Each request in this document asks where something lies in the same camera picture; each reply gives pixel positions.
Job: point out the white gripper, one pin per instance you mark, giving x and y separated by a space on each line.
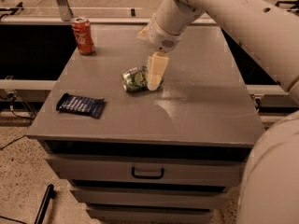
161 36

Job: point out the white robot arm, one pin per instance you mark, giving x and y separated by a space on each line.
269 192

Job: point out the grey drawer cabinet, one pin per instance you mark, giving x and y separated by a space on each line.
199 126

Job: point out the green soda can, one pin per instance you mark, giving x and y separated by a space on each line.
135 79

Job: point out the black tube lower left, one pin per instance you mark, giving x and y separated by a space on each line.
48 196

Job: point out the blue snack bar wrapper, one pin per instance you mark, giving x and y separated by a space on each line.
80 105

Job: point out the black drawer handle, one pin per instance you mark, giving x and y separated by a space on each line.
147 174

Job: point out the red cola can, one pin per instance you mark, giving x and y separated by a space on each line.
83 35

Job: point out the left metal bracket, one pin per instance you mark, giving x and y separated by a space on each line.
65 11

